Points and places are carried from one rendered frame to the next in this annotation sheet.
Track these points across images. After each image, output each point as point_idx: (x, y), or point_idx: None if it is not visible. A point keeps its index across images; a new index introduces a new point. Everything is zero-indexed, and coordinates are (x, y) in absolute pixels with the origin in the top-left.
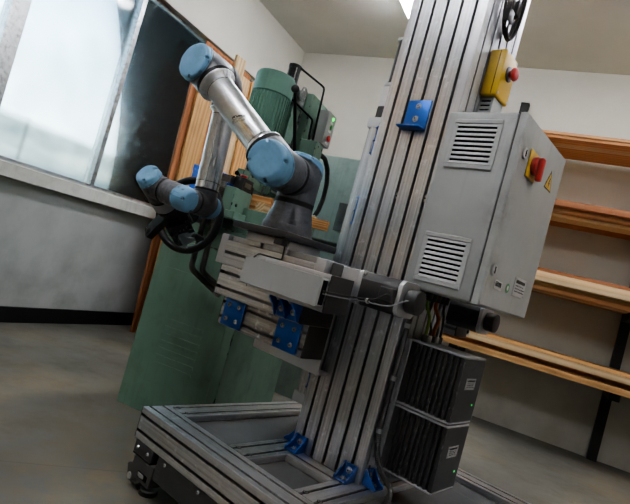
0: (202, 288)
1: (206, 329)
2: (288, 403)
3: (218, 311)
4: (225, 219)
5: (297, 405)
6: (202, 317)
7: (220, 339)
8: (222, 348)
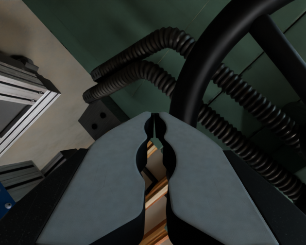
0: (163, 21)
1: (92, 3)
2: (14, 84)
3: (110, 42)
4: (280, 145)
5: (16, 91)
6: (112, 0)
7: (70, 27)
8: (59, 25)
